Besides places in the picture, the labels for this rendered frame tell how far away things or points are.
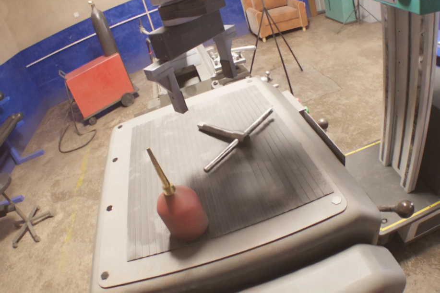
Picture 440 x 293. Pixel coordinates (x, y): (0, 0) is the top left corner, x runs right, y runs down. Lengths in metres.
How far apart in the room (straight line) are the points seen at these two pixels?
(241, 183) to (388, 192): 1.42
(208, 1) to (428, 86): 1.16
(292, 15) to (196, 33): 4.82
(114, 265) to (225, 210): 0.20
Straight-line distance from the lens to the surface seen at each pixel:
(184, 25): 0.50
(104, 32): 4.34
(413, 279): 1.93
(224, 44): 0.58
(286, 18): 5.27
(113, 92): 4.42
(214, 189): 0.52
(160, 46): 0.50
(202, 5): 0.45
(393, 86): 1.66
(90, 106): 4.41
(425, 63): 1.38
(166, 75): 0.50
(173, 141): 0.67
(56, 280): 2.66
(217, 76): 1.55
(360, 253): 0.47
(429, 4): 1.05
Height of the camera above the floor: 1.69
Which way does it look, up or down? 32 degrees down
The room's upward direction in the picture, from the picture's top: 18 degrees counter-clockwise
